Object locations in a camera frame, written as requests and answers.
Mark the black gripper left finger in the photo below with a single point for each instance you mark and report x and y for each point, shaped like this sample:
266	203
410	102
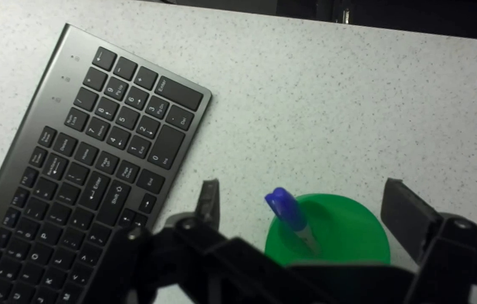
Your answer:
209	203

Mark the green plastic cup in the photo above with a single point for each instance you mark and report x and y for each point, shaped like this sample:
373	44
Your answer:
346	230

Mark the black and grey keyboard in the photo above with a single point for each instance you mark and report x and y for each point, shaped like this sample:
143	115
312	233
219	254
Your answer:
80	169

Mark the blue capped grey marker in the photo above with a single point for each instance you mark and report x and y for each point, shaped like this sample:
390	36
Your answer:
290	213

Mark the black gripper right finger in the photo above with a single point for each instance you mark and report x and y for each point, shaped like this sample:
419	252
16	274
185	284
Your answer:
410	216

